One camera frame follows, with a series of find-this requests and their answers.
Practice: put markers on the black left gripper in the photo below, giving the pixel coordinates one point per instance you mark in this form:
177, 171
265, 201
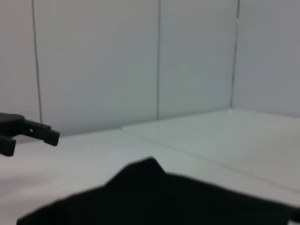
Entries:
10, 125

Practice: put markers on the black t-shirt with FREE print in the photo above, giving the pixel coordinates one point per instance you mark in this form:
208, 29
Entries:
164, 199

